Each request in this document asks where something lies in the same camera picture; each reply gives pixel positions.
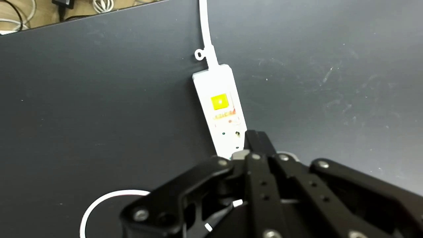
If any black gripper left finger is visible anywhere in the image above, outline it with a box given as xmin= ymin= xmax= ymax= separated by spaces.
xmin=120 ymin=158 xmax=247 ymax=238

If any white power strip cable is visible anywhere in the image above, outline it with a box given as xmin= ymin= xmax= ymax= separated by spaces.
xmin=193 ymin=0 xmax=221 ymax=70

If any white power strip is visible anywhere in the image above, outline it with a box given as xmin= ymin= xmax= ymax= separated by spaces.
xmin=192 ymin=64 xmax=247 ymax=158

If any white kettle cord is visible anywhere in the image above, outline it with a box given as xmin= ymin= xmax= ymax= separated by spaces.
xmin=78 ymin=189 xmax=151 ymax=238

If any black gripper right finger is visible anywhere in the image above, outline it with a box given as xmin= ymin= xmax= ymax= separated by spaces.
xmin=244 ymin=131 xmax=423 ymax=238

